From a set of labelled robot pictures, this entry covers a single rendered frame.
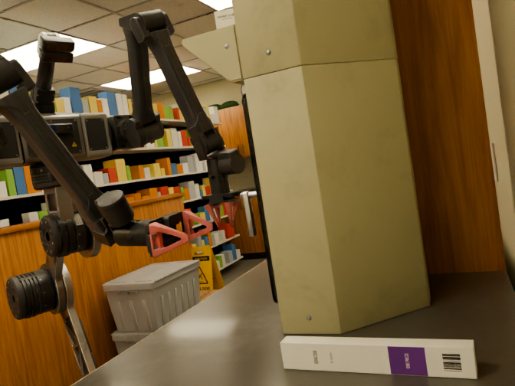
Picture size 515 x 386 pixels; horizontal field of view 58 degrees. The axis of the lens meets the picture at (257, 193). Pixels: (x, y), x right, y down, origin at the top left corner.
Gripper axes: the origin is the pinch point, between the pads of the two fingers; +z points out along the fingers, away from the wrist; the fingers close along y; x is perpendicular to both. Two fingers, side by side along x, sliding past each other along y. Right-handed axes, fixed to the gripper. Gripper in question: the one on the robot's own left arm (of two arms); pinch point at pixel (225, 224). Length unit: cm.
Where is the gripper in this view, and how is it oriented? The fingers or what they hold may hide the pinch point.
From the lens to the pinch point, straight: 140.4
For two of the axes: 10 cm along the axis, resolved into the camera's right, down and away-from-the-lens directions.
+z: 1.5, 9.9, 0.5
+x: 3.9, -1.0, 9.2
